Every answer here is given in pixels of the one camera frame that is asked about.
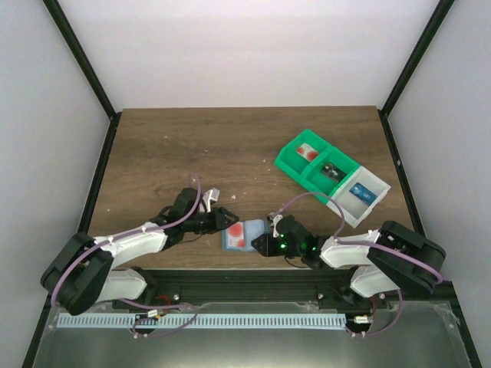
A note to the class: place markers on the green bin middle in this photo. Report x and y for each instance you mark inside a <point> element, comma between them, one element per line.
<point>314,180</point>

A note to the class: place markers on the blue card in bin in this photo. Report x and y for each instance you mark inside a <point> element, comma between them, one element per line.
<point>363,193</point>

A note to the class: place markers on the black frame post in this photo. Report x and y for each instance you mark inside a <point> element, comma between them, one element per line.
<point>68,34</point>
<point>429,32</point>

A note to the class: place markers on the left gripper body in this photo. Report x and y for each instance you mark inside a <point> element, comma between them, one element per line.
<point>218,219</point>

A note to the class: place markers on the black aluminium front rail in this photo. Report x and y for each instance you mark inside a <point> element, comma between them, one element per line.
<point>329,289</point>

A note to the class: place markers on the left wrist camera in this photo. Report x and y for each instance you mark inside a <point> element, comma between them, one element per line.
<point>209,198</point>

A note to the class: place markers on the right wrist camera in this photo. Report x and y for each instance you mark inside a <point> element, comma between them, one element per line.
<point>272,220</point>

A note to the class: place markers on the white slotted cable duct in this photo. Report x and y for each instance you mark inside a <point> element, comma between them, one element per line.
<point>205,321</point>

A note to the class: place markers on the white bin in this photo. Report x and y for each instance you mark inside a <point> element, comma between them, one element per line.
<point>354,210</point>

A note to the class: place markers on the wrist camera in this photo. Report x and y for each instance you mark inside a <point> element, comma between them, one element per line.
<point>209,198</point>
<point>272,220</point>

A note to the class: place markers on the black card in bin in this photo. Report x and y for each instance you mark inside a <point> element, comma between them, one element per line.
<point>333,172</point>

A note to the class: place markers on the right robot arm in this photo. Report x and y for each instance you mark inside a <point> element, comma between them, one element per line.
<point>391,258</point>

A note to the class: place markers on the right black frame post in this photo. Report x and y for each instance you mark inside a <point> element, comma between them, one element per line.
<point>429,32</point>

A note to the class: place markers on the green bin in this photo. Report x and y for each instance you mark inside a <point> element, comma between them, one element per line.
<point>291,163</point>
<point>314,180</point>

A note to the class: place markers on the green bin far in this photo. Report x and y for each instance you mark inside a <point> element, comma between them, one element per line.
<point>291,163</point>

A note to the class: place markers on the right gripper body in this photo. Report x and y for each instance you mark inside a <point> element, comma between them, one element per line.
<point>271,242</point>

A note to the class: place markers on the blue card holder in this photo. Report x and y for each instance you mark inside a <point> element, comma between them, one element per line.
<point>252,229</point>

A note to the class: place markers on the left black frame post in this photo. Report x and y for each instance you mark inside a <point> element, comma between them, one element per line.
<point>68,34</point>

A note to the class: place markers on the red white card in bin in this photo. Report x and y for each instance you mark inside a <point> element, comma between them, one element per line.
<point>307,152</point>

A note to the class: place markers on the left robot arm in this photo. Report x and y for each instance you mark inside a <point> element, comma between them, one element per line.
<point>86,270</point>

